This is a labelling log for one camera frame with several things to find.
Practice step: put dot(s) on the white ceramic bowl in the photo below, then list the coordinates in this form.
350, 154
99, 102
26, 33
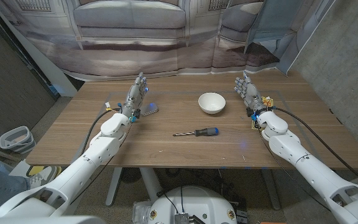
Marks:
211, 102

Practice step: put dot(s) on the grey white floor basket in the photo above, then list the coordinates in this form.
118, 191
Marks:
15, 140

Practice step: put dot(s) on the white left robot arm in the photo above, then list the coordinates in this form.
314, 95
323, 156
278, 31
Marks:
82, 165

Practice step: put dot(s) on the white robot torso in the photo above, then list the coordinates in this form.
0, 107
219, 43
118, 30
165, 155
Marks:
194, 205

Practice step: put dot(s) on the clear plastic container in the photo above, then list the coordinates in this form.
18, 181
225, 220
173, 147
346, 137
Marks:
141, 213

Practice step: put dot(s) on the white backdrop stand post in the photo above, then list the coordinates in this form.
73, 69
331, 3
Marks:
47, 67

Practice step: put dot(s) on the white table leg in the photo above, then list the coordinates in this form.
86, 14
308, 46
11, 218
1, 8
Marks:
151, 183
113, 186
270, 189

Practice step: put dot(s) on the printed sofa room backdrop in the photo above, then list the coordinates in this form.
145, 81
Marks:
129, 40

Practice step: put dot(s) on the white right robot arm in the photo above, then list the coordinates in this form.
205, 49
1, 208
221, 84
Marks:
309, 168

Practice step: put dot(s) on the grey yellow sneaker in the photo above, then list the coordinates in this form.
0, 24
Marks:
43, 175

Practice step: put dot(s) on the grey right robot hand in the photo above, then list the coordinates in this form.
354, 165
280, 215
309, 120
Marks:
252, 95

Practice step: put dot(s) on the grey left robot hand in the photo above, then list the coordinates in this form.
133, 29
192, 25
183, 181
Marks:
134, 96

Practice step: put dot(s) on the yellow snack packet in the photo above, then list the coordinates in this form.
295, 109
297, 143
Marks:
268, 101

